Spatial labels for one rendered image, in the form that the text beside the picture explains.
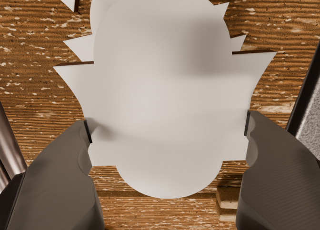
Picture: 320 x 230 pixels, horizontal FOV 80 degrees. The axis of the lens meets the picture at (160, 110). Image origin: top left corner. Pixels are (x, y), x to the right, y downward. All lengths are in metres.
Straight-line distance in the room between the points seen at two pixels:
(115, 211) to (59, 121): 0.18
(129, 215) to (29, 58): 0.28
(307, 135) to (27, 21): 0.37
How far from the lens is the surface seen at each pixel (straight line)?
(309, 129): 0.34
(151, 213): 0.37
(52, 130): 0.28
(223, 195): 0.32
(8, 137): 0.36
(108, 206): 0.37
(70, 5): 0.21
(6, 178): 0.44
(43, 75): 0.25
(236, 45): 0.17
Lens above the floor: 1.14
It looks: 62 degrees down
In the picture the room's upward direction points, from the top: 178 degrees counter-clockwise
